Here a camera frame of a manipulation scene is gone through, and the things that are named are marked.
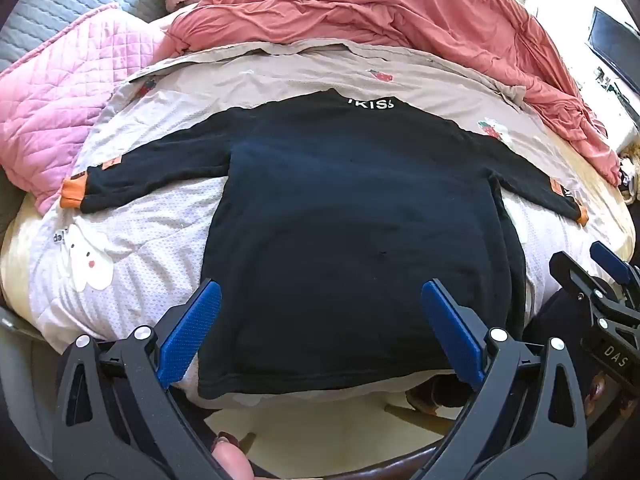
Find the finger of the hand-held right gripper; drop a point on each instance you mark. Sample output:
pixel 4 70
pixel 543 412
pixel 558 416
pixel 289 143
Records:
pixel 607 260
pixel 570 275

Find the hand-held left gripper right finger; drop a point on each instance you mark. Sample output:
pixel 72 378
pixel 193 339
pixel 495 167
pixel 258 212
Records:
pixel 450 325

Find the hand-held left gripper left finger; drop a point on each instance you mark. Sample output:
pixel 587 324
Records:
pixel 192 330

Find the black sweater with orange cuffs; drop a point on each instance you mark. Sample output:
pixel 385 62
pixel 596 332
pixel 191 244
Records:
pixel 350 210

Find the person's right hand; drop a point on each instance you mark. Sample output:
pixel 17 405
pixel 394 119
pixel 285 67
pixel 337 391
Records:
pixel 595 390

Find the person's left hand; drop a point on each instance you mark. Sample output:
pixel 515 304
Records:
pixel 232 460

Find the dark brown object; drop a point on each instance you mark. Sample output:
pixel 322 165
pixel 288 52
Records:
pixel 435 392

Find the beige bear strawberry printed blanket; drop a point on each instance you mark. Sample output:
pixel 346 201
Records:
pixel 150 240

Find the cream bed sheet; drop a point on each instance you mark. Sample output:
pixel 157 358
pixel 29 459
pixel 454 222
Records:
pixel 20 260

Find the black monitor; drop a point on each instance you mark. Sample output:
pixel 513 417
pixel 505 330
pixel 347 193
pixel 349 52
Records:
pixel 615 45

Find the pink quilted blanket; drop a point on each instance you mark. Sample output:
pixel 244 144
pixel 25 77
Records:
pixel 65 90

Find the coral duvet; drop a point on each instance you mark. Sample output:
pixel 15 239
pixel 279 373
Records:
pixel 375 15

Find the grey quilted cover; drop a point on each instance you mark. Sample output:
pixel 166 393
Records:
pixel 50 5

